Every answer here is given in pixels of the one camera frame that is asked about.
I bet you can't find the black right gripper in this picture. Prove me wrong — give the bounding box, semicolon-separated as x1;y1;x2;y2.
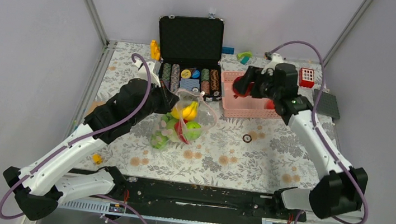
231;64;283;102

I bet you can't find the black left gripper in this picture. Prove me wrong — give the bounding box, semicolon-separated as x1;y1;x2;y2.
130;75;182;131

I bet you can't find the red apple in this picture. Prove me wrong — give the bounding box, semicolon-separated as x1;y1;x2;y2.
232;76;252;97

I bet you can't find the orange peach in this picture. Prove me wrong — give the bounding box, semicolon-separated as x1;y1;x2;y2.
265;100;275;110

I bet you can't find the green round vegetable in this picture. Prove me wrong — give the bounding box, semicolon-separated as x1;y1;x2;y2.
150;131;168;150

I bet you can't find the clear pink-dotted zip bag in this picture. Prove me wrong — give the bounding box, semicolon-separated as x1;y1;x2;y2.
149;88;218;150

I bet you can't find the green striped watermelon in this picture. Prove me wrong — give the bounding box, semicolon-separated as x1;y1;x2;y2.
184;121;202;141

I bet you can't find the red bell pepper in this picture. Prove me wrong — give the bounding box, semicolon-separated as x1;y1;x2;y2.
174;120;189;144

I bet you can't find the pale green cabbage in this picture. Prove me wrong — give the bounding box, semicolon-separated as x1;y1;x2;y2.
161;115;178;138

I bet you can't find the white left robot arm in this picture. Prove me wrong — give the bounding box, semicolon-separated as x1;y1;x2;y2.
3;78;179;221

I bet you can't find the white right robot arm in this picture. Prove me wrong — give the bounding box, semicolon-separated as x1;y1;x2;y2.
232;63;368;219

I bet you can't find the pink plastic basket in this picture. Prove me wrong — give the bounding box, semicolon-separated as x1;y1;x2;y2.
221;71;281;119

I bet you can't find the teal small block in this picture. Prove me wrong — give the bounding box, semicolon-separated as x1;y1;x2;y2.
240;56;250;65

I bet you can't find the green arch block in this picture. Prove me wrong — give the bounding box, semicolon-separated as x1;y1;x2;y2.
237;51;252;60

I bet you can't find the blue rectangular block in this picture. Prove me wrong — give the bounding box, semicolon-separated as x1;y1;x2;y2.
222;46;235;55

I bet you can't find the small yellow cube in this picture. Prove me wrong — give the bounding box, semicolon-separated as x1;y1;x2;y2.
92;154;103;165

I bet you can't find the black poker chip case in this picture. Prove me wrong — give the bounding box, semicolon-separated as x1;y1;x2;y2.
158;15;225;102

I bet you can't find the red grid block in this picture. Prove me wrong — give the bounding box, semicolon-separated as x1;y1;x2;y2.
298;68;315;88

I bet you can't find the floral table mat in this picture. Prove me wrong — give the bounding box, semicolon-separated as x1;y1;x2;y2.
79;38;364;204

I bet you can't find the grey studded baseplate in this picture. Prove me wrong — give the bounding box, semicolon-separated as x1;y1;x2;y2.
312;88;341;120

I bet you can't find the yellow triangular frame toy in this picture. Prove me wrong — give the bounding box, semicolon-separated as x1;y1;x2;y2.
150;40;161;60

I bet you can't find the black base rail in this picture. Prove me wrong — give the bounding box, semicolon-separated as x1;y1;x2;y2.
107;177;298;224

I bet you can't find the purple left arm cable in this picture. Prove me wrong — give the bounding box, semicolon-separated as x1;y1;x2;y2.
0;39;175;224

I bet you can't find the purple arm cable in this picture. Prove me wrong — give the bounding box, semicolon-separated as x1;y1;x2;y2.
247;36;388;224
0;39;175;224

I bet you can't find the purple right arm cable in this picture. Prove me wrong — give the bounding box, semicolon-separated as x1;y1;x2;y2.
247;36;388;224

